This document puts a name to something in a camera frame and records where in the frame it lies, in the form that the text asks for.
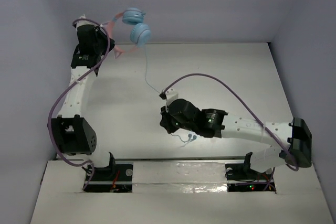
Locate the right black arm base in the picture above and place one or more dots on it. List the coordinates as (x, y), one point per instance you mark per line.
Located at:
(241, 178)

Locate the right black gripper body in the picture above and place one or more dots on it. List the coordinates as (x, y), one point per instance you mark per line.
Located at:
(173, 124)

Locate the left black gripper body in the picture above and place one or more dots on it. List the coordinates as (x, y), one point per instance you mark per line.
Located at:
(105, 43)

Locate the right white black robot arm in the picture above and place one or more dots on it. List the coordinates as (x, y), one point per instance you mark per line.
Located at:
(290, 143)

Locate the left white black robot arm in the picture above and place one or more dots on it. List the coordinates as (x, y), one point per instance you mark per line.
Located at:
(69, 131)

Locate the white foil-covered foam block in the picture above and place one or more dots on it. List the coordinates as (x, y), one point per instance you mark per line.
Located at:
(178, 177)

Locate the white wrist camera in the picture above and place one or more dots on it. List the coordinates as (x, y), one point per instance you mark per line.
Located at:
(80, 21)
(169, 96)

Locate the aluminium rail left edge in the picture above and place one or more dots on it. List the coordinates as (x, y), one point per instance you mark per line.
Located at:
(59, 152)

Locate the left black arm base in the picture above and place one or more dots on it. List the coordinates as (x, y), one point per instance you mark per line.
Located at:
(114, 178)

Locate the pink blue cat-ear headphones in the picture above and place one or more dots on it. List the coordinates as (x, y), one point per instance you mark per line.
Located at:
(140, 33)

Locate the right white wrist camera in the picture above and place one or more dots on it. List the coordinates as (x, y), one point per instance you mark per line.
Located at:
(169, 96)

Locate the aluminium rail front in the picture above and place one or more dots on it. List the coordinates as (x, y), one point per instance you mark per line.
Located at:
(235, 158)

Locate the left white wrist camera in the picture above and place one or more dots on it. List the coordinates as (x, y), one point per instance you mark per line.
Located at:
(80, 21)

